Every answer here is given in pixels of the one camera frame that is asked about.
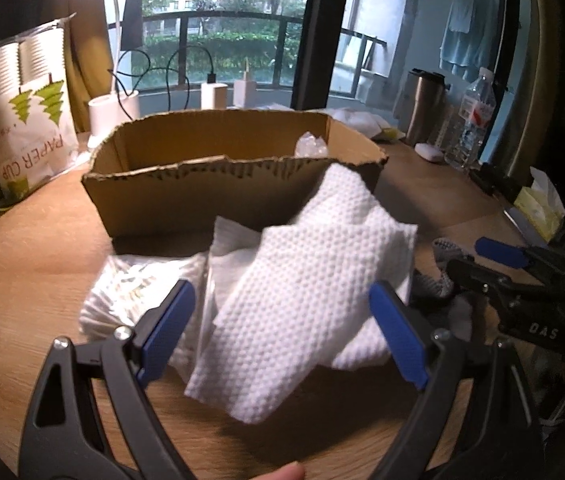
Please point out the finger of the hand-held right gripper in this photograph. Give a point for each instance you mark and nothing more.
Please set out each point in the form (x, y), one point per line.
(501, 252)
(477, 280)

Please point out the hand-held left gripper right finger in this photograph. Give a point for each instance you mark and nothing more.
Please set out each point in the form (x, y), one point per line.
(398, 342)

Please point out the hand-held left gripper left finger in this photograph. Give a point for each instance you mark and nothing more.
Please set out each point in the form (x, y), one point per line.
(170, 332)

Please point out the grey sock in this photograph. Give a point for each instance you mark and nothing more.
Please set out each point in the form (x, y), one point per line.
(437, 285)

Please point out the white printed packet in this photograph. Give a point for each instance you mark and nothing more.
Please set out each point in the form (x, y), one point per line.
(117, 285)

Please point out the white textured cloth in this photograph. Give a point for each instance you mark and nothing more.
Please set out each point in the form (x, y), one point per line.
(302, 300)

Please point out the cardboard box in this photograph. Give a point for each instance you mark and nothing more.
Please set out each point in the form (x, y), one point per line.
(187, 200)

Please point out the person's left hand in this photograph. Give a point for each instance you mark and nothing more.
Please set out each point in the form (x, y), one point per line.
(282, 472)

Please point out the yellow tissue pack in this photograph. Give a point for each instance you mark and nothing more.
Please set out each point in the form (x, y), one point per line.
(542, 205)

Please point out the dark object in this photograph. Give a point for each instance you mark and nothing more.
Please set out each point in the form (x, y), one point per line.
(492, 180)

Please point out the small white oval object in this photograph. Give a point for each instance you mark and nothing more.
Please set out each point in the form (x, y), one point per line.
(428, 152)

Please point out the clear plastic container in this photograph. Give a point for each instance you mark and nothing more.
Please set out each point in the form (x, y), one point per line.
(441, 132)

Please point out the clear water bottle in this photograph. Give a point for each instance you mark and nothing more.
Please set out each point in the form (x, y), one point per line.
(472, 120)

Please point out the steel thermos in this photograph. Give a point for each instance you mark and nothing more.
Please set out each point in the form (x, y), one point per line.
(425, 105)

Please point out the yellow curtain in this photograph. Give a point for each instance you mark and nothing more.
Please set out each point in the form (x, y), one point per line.
(527, 60)
(92, 60)

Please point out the crumpled clear plastic bag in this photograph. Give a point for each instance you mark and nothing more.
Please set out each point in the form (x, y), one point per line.
(311, 145)

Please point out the hanging blue clothes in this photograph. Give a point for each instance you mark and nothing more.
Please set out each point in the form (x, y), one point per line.
(467, 35)

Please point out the white desk lamp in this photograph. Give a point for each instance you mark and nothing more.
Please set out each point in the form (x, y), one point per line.
(112, 115)

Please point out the paper cup pack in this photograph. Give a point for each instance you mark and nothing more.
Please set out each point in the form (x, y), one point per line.
(27, 110)

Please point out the black balcony railing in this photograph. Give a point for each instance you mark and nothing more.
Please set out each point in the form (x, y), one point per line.
(222, 17)

